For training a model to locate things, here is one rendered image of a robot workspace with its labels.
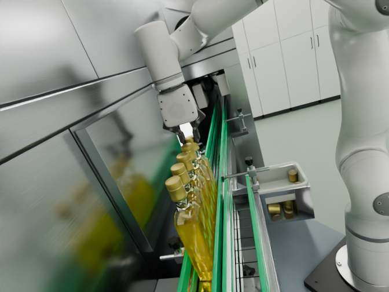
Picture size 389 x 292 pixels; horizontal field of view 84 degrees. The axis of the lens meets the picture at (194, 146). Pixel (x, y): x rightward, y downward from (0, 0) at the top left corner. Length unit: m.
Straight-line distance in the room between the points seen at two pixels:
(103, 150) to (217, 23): 0.36
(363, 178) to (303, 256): 0.48
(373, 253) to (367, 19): 0.59
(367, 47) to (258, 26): 3.74
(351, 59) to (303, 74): 3.92
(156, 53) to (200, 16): 0.14
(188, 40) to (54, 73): 0.35
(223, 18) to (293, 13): 3.88
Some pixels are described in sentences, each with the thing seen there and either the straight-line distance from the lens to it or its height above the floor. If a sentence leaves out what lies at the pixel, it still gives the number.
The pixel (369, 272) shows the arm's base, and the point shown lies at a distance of 0.89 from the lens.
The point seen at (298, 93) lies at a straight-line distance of 4.55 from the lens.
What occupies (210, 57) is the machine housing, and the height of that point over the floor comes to 1.50.
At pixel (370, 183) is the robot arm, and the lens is 0.61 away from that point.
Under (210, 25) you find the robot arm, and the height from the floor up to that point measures 1.59.
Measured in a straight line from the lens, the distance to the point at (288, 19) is 4.38.
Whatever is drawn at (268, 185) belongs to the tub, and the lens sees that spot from 1.03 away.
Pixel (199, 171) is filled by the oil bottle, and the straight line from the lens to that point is 0.62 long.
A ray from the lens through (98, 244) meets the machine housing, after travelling 0.50.
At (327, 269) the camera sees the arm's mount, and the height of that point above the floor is 0.78.
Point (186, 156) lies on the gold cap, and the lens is 0.55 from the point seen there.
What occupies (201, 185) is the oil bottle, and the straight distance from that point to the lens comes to 0.58.
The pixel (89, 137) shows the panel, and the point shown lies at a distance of 0.47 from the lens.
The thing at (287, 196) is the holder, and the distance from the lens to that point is 0.91.
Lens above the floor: 1.54
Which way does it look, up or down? 21 degrees down
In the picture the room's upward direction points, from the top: 20 degrees counter-clockwise
